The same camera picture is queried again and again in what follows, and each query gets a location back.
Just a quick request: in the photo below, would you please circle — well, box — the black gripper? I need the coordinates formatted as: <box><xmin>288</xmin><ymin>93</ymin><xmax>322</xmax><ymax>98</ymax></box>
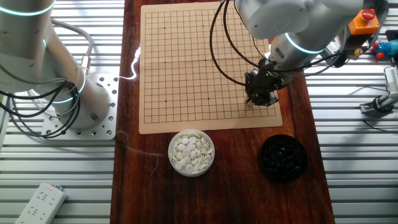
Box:
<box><xmin>245</xmin><ymin>68</ymin><xmax>292</xmax><ymax>107</ymax></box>

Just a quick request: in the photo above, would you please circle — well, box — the beige Go board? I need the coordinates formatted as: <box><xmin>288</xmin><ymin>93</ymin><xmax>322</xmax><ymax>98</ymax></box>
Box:
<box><xmin>138</xmin><ymin>2</ymin><xmax>283</xmax><ymax>135</ymax></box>

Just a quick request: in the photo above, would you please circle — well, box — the heap of black Go stones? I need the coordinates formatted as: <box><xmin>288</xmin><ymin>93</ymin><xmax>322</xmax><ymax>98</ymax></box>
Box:
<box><xmin>261</xmin><ymin>138</ymin><xmax>305</xmax><ymax>179</ymax></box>

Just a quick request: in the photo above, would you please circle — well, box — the black round stone bowl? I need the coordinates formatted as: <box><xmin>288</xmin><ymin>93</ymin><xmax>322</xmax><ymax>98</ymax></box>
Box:
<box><xmin>257</xmin><ymin>134</ymin><xmax>308</xmax><ymax>184</ymax></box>

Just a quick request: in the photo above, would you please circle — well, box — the heap of white Go stones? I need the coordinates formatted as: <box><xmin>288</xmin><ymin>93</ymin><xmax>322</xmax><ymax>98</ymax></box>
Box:
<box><xmin>171</xmin><ymin>132</ymin><xmax>215</xmax><ymax>174</ymax></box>

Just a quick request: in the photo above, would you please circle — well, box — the white round stone bowl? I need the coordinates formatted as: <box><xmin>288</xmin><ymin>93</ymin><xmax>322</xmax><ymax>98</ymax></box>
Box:
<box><xmin>167</xmin><ymin>128</ymin><xmax>216</xmax><ymax>178</ymax></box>

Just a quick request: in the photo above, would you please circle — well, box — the orange emergency stop box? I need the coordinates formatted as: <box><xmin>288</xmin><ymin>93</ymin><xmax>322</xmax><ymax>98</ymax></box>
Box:
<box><xmin>348</xmin><ymin>8</ymin><xmax>382</xmax><ymax>47</ymax></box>

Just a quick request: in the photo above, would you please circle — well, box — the blue plastic toy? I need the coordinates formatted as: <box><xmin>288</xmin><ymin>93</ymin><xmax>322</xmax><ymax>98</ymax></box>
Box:
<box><xmin>372</xmin><ymin>40</ymin><xmax>398</xmax><ymax>60</ymax></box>

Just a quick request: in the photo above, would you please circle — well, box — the silver perforated mounting plate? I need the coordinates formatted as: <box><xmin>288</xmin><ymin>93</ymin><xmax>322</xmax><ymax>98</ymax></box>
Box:
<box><xmin>41</xmin><ymin>73</ymin><xmax>119</xmax><ymax>141</ymax></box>

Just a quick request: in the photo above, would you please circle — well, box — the white power strip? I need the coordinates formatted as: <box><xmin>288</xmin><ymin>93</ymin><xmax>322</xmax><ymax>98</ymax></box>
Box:
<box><xmin>14</xmin><ymin>182</ymin><xmax>68</xmax><ymax>224</ymax></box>

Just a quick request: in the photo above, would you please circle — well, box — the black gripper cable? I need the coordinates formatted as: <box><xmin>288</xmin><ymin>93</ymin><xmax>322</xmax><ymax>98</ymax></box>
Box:
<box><xmin>222</xmin><ymin>0</ymin><xmax>273</xmax><ymax>73</ymax></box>
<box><xmin>209</xmin><ymin>0</ymin><xmax>249</xmax><ymax>88</ymax></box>

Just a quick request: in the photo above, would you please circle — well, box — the thin black table cable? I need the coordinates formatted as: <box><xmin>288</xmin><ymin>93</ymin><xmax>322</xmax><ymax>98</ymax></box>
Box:
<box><xmin>362</xmin><ymin>119</ymin><xmax>398</xmax><ymax>131</ymax></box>

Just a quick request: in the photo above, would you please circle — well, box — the silver camera on bracket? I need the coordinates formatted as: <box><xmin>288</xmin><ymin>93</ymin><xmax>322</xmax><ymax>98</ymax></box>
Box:
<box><xmin>359</xmin><ymin>65</ymin><xmax>398</xmax><ymax>114</ymax></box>

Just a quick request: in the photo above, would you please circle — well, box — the black base cable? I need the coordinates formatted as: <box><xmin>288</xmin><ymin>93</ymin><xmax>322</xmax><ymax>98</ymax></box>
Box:
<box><xmin>0</xmin><ymin>80</ymin><xmax>82</xmax><ymax>139</ymax></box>
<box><xmin>0</xmin><ymin>81</ymin><xmax>74</xmax><ymax>119</ymax></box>

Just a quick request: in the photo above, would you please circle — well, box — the thick grey base cable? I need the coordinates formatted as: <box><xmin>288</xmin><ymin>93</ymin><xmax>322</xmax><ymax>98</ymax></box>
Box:
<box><xmin>49</xmin><ymin>18</ymin><xmax>95</xmax><ymax>75</ymax></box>

